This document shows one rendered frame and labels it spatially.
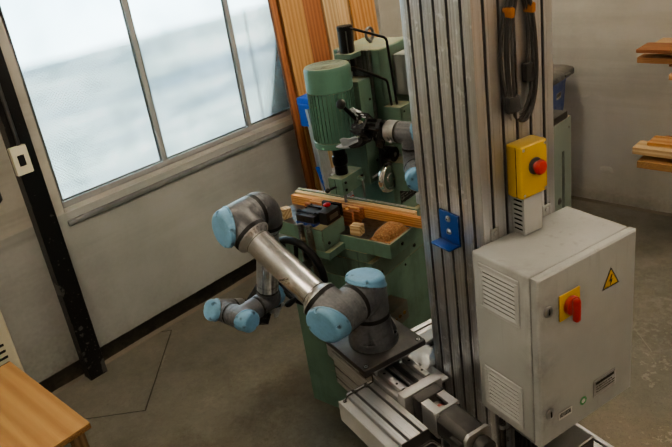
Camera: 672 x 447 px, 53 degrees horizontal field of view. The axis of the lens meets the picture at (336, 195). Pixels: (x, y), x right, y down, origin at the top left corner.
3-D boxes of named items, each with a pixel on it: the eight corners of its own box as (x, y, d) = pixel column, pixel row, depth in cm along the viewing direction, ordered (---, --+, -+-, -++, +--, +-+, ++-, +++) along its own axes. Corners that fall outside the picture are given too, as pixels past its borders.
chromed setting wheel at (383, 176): (378, 197, 268) (374, 168, 263) (395, 185, 276) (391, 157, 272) (384, 198, 266) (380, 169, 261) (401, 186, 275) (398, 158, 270)
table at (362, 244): (254, 241, 274) (252, 228, 271) (302, 211, 295) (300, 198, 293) (377, 272, 237) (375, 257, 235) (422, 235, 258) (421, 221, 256)
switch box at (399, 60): (396, 94, 268) (392, 54, 262) (409, 87, 275) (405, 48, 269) (409, 95, 264) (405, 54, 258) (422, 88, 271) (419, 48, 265)
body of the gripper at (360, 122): (354, 111, 232) (383, 113, 225) (366, 122, 239) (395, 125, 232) (347, 131, 231) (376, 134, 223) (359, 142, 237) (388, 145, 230)
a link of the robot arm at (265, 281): (267, 175, 216) (267, 293, 242) (241, 188, 209) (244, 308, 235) (293, 189, 210) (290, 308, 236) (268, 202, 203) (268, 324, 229)
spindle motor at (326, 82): (306, 149, 260) (292, 70, 248) (333, 134, 272) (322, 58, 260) (342, 154, 249) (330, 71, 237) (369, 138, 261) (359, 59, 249)
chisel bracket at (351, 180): (330, 197, 267) (327, 177, 264) (351, 184, 277) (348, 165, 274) (345, 200, 263) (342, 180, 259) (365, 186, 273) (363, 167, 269)
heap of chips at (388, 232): (369, 239, 248) (367, 230, 246) (389, 223, 258) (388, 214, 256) (389, 243, 242) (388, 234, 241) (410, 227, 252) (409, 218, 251)
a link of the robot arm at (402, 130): (421, 151, 218) (419, 126, 215) (393, 148, 224) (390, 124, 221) (433, 143, 223) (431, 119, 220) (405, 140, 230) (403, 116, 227)
